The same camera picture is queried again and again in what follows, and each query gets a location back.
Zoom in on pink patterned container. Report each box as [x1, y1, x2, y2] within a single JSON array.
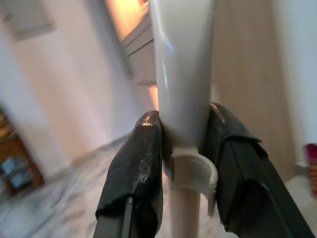
[[303, 143, 317, 194]]

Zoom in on brown wooden bookshelf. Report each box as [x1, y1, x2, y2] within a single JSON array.
[[0, 106, 44, 197]]

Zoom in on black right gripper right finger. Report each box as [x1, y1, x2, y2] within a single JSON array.
[[198, 102, 316, 238]]

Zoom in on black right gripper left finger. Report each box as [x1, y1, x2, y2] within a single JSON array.
[[94, 110, 164, 238]]

